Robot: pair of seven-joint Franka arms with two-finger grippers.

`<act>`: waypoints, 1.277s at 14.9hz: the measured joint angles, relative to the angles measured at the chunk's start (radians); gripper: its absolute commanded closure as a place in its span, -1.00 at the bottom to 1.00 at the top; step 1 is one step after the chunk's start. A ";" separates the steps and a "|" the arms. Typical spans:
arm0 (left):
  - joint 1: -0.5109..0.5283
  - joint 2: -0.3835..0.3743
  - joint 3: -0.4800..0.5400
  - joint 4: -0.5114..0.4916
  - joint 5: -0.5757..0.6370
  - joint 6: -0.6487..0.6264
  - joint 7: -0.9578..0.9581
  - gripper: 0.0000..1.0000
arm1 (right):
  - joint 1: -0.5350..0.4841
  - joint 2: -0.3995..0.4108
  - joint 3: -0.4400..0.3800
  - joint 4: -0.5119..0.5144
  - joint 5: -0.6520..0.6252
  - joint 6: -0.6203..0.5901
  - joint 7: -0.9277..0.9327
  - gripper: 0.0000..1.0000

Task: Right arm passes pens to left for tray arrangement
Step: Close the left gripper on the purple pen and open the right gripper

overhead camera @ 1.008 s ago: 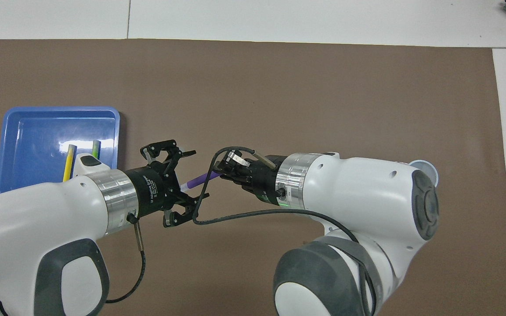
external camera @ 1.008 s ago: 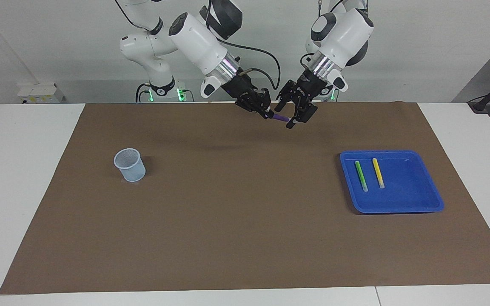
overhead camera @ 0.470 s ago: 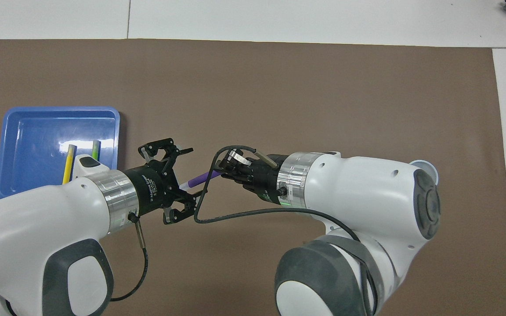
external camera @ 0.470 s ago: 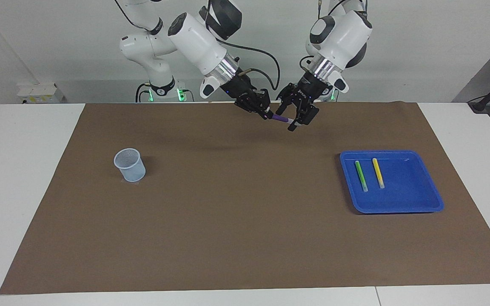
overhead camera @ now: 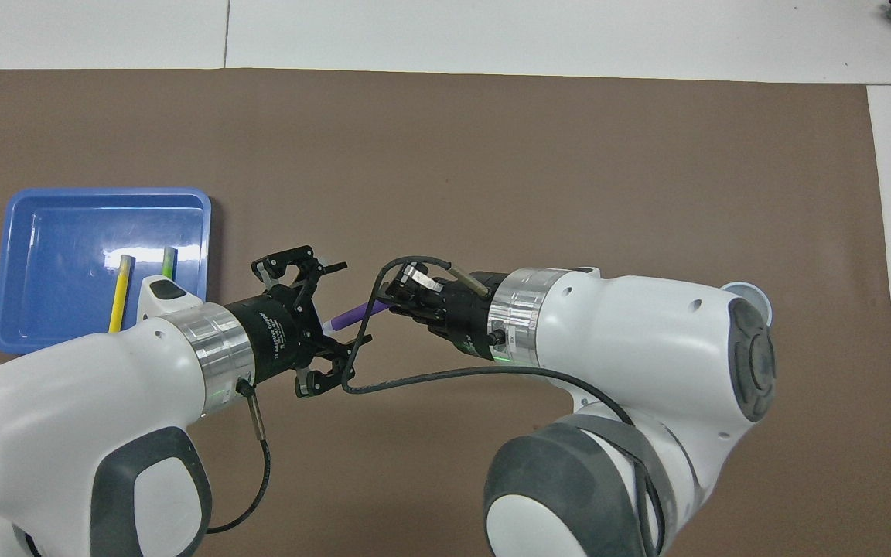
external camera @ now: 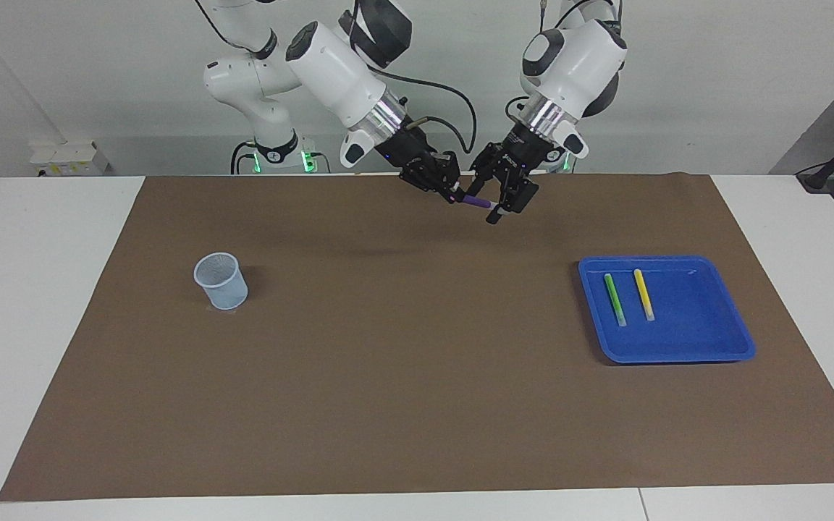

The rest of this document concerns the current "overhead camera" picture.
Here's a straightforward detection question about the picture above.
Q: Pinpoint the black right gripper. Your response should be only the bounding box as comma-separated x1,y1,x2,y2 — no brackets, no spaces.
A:
384,263,508,363

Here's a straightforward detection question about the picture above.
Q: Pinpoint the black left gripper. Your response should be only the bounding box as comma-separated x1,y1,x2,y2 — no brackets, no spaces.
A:
225,246,373,400

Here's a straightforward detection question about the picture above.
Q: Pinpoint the purple pen white cap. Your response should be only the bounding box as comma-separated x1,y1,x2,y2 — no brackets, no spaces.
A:
320,300,396,335

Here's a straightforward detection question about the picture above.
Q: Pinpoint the yellow pen white cap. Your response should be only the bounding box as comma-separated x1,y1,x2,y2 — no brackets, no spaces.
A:
108,255,137,335

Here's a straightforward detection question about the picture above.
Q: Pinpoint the blue plastic tray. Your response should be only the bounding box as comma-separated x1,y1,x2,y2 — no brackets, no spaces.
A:
0,188,213,356

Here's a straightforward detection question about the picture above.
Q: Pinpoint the brown table mat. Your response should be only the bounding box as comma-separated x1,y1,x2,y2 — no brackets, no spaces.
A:
0,68,891,557

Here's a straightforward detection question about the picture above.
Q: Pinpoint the translucent mesh pen cup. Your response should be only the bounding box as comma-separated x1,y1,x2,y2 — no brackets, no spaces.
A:
720,282,773,326

